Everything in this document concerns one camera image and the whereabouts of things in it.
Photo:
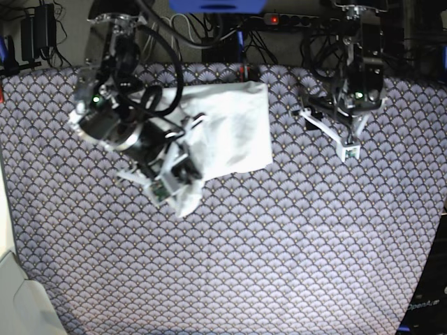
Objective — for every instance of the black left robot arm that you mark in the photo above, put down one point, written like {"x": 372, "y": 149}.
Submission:
{"x": 346, "y": 55}

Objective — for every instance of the white T-shirt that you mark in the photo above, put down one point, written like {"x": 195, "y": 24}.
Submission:
{"x": 233, "y": 138}

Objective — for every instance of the black power strip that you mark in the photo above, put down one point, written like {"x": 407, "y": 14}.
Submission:
{"x": 287, "y": 20}

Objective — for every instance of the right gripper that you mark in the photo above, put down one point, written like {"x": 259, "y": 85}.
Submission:
{"x": 163, "y": 164}

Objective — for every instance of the black case with logo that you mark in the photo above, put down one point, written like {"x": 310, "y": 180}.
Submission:
{"x": 426, "y": 313}

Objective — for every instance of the black equipment box left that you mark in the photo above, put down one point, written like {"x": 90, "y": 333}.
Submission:
{"x": 38, "y": 33}

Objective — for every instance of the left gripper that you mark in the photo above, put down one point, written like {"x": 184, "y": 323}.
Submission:
{"x": 354, "y": 119}

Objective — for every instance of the red table clamp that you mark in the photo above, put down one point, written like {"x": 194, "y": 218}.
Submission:
{"x": 245, "y": 73}

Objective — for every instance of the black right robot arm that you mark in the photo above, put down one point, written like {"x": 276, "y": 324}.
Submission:
{"x": 116, "y": 110}

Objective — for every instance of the blue box overhead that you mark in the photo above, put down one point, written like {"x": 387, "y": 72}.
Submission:
{"x": 217, "y": 6}

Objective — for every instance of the patterned purple table cloth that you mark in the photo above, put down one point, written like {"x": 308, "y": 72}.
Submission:
{"x": 309, "y": 245}

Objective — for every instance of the black power adapter box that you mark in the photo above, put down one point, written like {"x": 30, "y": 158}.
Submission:
{"x": 227, "y": 51}

